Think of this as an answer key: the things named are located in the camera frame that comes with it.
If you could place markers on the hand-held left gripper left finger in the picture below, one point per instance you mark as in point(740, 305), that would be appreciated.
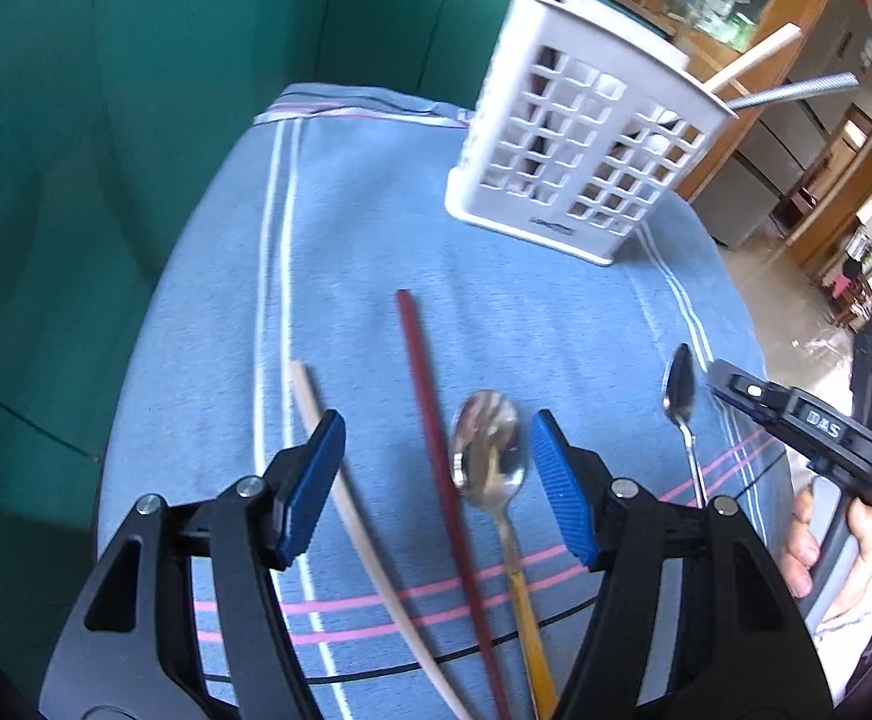
point(316, 487)

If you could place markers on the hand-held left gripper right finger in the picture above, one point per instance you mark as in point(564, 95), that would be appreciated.
point(560, 495)

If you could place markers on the silver refrigerator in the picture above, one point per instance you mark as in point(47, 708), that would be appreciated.
point(773, 157)

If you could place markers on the person's right hand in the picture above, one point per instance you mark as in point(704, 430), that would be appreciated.
point(867, 547)

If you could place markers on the dark red chopstick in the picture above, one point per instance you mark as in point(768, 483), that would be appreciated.
point(440, 465)

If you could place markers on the cream white chopstick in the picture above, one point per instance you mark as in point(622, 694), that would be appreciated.
point(758, 52)
point(387, 592)

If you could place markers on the blue striped cloth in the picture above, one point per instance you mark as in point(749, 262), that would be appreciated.
point(556, 330)

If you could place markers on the small silver spoon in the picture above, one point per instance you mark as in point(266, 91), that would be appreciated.
point(680, 386)

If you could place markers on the person's right forearm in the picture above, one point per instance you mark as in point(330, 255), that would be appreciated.
point(848, 645)

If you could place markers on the hanging clothes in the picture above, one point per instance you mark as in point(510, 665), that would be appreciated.
point(843, 283)

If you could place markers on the white plastic utensil holder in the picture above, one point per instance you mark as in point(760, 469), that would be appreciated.
point(518, 30)

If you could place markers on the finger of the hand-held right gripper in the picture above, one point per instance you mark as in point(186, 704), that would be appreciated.
point(747, 396)

